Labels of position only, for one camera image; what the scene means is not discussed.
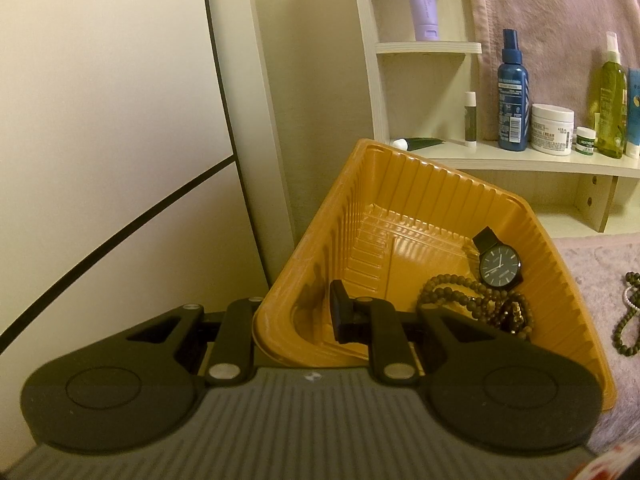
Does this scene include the brown wooden bead bracelets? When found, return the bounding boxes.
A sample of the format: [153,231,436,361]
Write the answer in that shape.
[416,273,535,340]

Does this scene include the white cream jar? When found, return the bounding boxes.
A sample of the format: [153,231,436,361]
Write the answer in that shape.
[529,103,575,156]

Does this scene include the lilac hanging towel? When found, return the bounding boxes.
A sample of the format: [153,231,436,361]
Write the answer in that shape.
[471,0,639,141]

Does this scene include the green white lip balm stick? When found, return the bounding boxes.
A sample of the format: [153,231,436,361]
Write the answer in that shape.
[464,91,477,148]

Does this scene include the orange plastic tray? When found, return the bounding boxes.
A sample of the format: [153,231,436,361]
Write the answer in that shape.
[253,140,617,408]

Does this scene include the small green lip salve jar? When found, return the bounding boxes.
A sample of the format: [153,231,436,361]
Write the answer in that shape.
[573,127,597,156]

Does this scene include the green olive spray bottle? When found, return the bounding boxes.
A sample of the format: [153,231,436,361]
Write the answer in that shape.
[596,32,627,159]

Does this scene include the cream wooden shelf unit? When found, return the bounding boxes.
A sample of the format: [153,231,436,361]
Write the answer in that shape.
[356,0,639,237]

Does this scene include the black wristwatch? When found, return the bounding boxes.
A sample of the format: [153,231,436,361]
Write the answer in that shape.
[473,226,523,292]

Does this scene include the blue white tube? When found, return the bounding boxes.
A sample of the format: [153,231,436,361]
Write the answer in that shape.
[625,68,640,159]

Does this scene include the blue spray bottle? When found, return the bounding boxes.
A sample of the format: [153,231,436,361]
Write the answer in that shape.
[497,29,529,152]

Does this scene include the lilac towel on table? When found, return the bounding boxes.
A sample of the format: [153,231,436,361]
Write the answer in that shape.
[554,234,639,454]

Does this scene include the gold chain bracelet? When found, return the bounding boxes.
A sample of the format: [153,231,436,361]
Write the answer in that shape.
[504,299,528,334]

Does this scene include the dark green small tube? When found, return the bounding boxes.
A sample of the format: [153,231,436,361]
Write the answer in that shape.
[392,138,442,152]

